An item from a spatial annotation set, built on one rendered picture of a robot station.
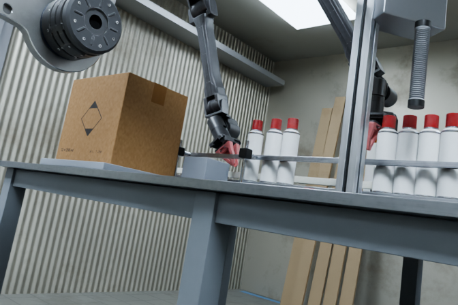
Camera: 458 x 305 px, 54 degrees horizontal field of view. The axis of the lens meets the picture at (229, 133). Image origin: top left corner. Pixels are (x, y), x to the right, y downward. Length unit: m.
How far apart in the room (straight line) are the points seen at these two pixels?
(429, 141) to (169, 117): 0.74
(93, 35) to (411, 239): 0.74
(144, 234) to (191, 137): 1.04
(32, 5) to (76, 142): 0.49
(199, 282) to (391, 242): 0.39
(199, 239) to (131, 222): 3.12
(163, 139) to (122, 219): 2.63
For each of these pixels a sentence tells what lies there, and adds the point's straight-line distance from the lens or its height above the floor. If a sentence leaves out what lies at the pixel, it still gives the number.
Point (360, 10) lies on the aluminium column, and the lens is 1.19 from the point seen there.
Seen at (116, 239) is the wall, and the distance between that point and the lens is 3.98.
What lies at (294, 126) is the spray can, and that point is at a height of 1.06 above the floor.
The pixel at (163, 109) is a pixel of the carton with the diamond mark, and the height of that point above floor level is 1.05.
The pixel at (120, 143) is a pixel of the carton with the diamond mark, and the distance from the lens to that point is 1.29.
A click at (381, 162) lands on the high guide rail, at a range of 1.17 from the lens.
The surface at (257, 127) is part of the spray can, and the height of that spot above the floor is 1.06.
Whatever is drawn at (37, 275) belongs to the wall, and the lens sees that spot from 3.69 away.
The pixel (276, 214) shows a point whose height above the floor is 0.78.
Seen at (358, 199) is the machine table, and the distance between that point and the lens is 0.71.
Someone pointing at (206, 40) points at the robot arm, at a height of 1.37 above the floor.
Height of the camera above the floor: 0.76
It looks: 10 degrees up
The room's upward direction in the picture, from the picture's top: 9 degrees clockwise
